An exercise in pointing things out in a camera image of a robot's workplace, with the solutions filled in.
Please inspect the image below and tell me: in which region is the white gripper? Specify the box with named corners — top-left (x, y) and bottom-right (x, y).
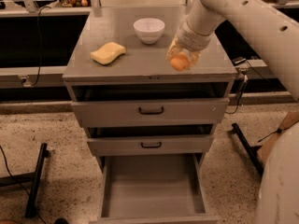
top-left (166, 21), bottom-right (214, 69)

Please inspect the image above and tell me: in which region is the small orange fruit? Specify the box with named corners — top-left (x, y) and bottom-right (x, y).
top-left (170, 52), bottom-right (189, 71)

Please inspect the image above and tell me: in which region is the grey bottom drawer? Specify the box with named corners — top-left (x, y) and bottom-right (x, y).
top-left (89, 154), bottom-right (219, 224)

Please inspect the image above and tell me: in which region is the grey drawer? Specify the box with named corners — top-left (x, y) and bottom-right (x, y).
top-left (72, 98), bottom-right (228, 128)
top-left (89, 154), bottom-right (219, 224)
top-left (87, 134), bottom-right (214, 156)

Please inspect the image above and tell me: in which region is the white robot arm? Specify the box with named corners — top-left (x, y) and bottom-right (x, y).
top-left (166, 0), bottom-right (299, 224)

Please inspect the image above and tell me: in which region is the grey top drawer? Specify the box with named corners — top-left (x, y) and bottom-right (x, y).
top-left (72, 98), bottom-right (228, 128)

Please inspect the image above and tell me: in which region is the grey drawer cabinet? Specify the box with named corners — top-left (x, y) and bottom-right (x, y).
top-left (62, 5), bottom-right (238, 173)

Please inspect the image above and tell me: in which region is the grey middle drawer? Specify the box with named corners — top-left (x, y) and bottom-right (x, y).
top-left (87, 134), bottom-right (214, 156)

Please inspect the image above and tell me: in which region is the white ceramic bowl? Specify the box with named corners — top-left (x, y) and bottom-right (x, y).
top-left (134, 18), bottom-right (165, 44)

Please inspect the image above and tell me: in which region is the yellow sponge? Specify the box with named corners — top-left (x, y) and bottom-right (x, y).
top-left (90, 42), bottom-right (126, 65)

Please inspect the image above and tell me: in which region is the black metal leg right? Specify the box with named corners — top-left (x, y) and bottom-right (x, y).
top-left (232, 123), bottom-right (263, 176)

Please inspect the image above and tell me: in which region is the brown cardboard box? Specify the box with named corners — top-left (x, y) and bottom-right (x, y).
top-left (257, 110), bottom-right (299, 166)

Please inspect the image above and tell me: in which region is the black metal stand left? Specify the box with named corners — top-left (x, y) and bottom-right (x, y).
top-left (0, 143), bottom-right (50, 218)

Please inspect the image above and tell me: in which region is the black cable right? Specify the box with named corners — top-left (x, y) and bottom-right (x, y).
top-left (225, 56), bottom-right (272, 116)

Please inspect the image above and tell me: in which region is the black power cable left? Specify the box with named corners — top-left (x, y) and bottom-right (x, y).
top-left (20, 5), bottom-right (52, 88)

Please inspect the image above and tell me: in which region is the black floor cable left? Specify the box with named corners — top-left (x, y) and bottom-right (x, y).
top-left (0, 145), bottom-right (48, 224)

